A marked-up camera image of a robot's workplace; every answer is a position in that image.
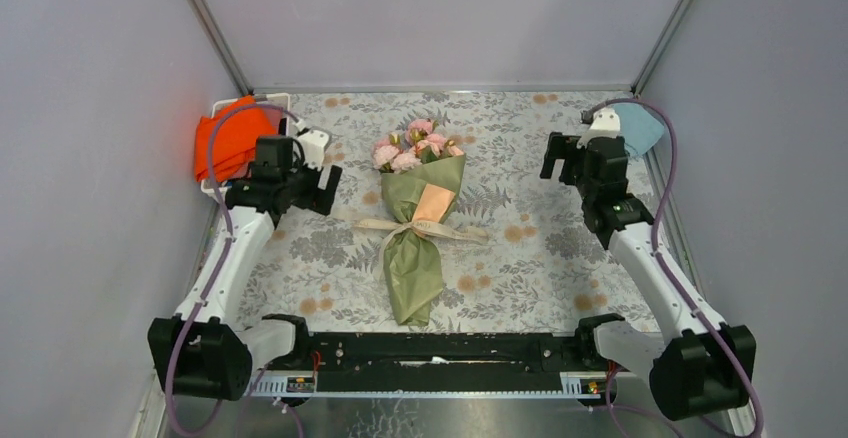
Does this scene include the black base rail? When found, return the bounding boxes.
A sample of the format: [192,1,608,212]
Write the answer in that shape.
[256,313,623,399]

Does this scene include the peach fake rose stem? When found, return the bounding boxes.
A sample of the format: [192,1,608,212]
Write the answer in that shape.
[371,133,423,173]

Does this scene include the fake rose stem with bud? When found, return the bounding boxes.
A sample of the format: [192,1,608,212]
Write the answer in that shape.
[415,133,464,159]

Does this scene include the pink fake rose stem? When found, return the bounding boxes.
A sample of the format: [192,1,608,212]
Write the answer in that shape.
[405,119,438,145]

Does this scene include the orange cloth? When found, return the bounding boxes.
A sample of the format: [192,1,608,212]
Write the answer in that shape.
[193,95,280,183]

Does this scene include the purple cable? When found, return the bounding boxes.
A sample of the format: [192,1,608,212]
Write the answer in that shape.
[580,97,766,438]
[162,102,306,438]

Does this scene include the light blue cloth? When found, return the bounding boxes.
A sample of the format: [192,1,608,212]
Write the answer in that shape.
[612,103,666,159]

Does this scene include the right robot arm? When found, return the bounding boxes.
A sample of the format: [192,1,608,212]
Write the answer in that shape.
[540,132,756,421]

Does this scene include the floral patterned table mat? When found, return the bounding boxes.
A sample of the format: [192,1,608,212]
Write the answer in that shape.
[232,92,657,333]

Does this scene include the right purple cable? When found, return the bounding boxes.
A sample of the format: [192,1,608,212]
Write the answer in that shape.
[580,97,766,438]

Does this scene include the brown kraft wrapping paper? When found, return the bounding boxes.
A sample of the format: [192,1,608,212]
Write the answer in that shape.
[381,155,466,326]

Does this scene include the white plastic basket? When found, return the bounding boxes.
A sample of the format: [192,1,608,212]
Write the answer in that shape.
[199,93,294,199]

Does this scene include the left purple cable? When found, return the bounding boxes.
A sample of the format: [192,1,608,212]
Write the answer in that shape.
[162,102,306,438]

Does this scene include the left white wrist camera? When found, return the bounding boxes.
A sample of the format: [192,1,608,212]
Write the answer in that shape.
[296,128,332,171]

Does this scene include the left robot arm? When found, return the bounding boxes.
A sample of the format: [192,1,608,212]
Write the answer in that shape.
[147,129,342,401]

